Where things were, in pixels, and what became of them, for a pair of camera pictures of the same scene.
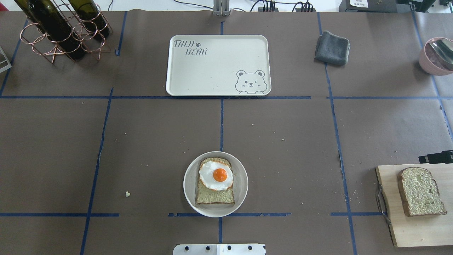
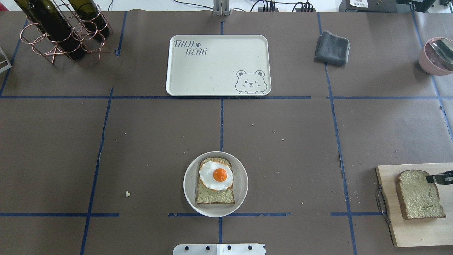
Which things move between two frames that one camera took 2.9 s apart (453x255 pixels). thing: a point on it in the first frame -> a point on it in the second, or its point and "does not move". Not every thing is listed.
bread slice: (419, 192) does not move
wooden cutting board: (418, 200) does not move
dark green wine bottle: (41, 12) does not move
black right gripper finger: (446, 157) -> (446, 178)
